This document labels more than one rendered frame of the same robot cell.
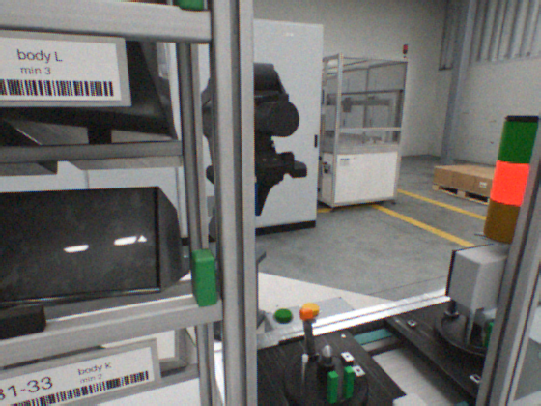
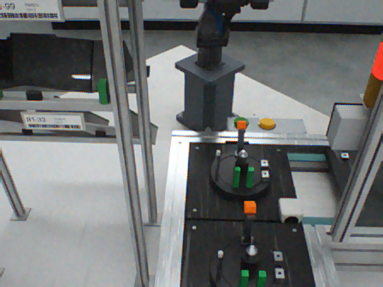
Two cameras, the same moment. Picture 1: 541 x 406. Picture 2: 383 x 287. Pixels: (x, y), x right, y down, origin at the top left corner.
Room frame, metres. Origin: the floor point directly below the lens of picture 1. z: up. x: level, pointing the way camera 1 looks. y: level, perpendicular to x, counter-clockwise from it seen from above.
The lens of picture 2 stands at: (-0.19, -0.24, 1.61)
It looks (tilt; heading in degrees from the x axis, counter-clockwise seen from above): 39 degrees down; 22
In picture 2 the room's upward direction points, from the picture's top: straight up
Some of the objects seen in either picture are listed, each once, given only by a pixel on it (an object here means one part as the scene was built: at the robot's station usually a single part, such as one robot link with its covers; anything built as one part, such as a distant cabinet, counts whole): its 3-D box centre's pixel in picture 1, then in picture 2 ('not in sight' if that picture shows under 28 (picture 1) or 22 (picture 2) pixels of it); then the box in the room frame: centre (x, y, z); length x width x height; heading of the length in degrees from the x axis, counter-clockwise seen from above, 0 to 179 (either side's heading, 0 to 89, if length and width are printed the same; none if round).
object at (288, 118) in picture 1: (268, 101); not in sight; (0.59, 0.00, 1.43); 0.12 x 0.08 x 0.11; 28
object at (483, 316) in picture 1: (484, 304); not in sight; (0.56, -0.42, 1.06); 0.08 x 0.04 x 0.07; 20
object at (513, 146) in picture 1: (525, 141); not in sight; (0.41, -0.32, 1.38); 0.05 x 0.05 x 0.05
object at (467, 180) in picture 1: (479, 184); not in sight; (5.38, -3.53, 0.20); 1.20 x 0.80 x 0.41; 21
